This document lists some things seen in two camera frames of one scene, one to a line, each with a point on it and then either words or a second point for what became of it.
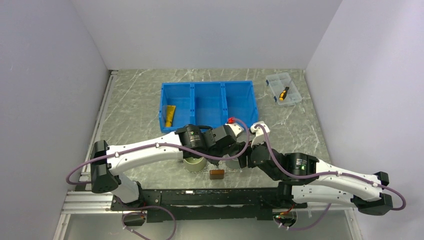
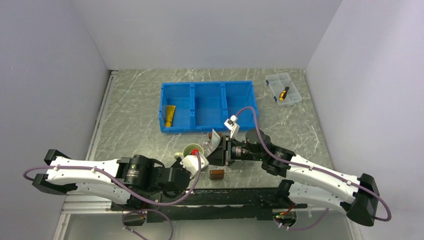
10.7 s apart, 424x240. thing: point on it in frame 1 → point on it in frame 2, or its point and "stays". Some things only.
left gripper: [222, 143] → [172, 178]
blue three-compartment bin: [207, 103] stays
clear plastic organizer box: [283, 89] stays
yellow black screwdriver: [283, 94] stays
